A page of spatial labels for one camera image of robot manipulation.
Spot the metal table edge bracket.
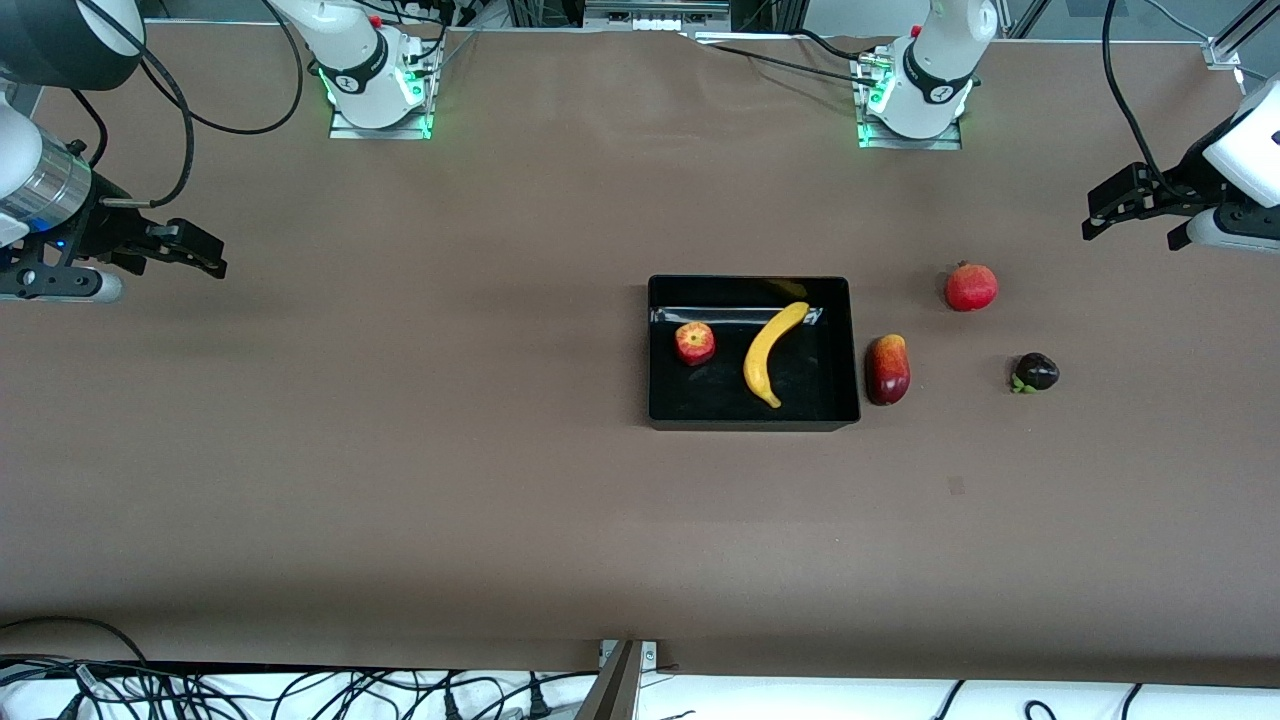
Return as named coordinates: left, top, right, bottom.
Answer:
left=598, top=640, right=659, bottom=720

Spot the aluminium frame corner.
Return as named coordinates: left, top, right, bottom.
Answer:
left=1205, top=0, right=1280, bottom=71

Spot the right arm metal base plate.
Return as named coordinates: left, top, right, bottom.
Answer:
left=330, top=98, right=434, bottom=141

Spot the long black arm cable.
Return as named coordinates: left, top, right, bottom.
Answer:
left=1102, top=0, right=1191, bottom=201
left=72, top=0, right=306, bottom=208

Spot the dark purple mangosteen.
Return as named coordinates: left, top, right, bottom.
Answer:
left=1010, top=352, right=1061, bottom=395

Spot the black cable tangle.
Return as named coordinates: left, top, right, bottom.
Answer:
left=0, top=615, right=601, bottom=720

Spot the yellow banana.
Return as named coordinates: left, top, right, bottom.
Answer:
left=743, top=302, right=811, bottom=409

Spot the small red yellow apple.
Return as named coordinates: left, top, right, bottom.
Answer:
left=674, top=321, right=717, bottom=367

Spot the short black arm cable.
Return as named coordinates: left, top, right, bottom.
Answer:
left=70, top=88, right=109, bottom=166

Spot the black rectangular plastic tray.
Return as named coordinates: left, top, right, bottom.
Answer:
left=648, top=276, right=862, bottom=433

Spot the red pomegranate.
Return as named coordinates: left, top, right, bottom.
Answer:
left=944, top=261, right=999, bottom=313

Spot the long black left arm cable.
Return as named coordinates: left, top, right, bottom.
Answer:
left=1102, top=0, right=1191, bottom=201

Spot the long black right arm cable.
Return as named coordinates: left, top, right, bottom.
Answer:
left=72, top=0, right=306, bottom=208

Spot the dark red mango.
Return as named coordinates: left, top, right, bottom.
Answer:
left=865, top=334, right=912, bottom=407

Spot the silver power strip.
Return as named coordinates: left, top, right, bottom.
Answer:
left=585, top=0, right=733, bottom=31

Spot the black cable on tabletop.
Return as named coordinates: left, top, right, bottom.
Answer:
left=690, top=28, right=886, bottom=91

